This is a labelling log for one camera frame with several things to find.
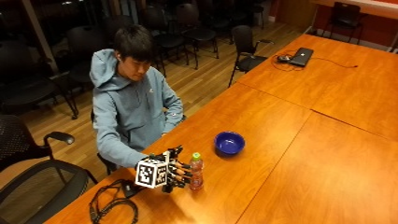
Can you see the pink drink bottle green cap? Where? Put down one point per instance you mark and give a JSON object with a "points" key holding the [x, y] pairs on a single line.
{"points": [[196, 174]]}

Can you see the white marker cube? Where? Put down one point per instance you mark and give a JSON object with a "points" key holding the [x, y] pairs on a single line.
{"points": [[151, 171]]}

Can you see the small black box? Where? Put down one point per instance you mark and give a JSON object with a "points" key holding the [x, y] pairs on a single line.
{"points": [[132, 189]]}

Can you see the blue bowl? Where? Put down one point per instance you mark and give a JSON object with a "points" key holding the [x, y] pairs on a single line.
{"points": [[229, 143]]}

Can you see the the person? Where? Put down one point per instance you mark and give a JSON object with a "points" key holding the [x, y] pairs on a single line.
{"points": [[124, 115]]}

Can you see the black mesh office chair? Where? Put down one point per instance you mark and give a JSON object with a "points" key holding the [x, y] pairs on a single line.
{"points": [[37, 193]]}

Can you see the black stacking chair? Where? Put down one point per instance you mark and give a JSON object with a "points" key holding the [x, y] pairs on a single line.
{"points": [[165, 37], [85, 53], [195, 25], [24, 81]]}

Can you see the black chair with metal arms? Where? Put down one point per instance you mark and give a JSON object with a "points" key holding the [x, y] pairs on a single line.
{"points": [[244, 46]]}

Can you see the black armrest office chair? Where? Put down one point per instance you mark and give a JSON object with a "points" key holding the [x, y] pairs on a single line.
{"points": [[16, 140]]}

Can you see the black power adapter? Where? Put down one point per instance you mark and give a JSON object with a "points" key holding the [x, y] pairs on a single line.
{"points": [[282, 58]]}

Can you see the black laptop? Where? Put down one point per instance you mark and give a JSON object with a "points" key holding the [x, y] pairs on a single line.
{"points": [[301, 57]]}

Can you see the black chair by wall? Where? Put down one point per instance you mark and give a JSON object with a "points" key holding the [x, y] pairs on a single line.
{"points": [[345, 18]]}

